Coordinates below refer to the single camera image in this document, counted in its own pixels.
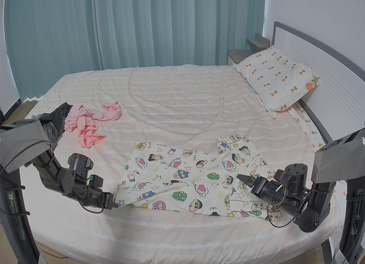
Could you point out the grey bedside table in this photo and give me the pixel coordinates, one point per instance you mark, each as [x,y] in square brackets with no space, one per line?
[239,56]

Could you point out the white printed pyjama top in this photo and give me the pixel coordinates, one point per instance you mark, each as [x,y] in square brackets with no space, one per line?
[176,180]

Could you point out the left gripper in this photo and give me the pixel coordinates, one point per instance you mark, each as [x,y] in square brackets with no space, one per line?
[99,200]

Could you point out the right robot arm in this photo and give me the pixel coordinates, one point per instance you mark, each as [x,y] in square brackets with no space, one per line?
[322,166]

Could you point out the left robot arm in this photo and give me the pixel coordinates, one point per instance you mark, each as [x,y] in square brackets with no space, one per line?
[17,149]

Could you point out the bed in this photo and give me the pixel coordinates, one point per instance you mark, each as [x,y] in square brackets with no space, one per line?
[185,100]

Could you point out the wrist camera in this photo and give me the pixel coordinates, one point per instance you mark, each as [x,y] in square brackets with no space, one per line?
[95,182]
[279,176]

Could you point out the pile of clothes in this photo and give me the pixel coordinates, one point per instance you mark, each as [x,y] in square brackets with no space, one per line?
[57,120]

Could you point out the blue-green curtain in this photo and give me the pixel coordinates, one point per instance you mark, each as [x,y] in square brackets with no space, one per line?
[51,29]
[176,15]

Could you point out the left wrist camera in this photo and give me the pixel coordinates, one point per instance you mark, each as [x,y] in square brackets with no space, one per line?
[95,182]

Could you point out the black chest of drawers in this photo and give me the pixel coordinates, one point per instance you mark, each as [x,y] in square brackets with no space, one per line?
[2,117]

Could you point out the white printed pillow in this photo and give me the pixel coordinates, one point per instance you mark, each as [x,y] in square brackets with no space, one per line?
[273,77]

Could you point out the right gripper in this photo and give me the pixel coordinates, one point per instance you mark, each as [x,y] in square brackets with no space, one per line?
[266,191]

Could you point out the pink garment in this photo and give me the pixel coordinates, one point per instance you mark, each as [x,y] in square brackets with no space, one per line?
[85,126]

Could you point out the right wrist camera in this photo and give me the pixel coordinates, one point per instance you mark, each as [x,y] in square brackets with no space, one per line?
[279,176]

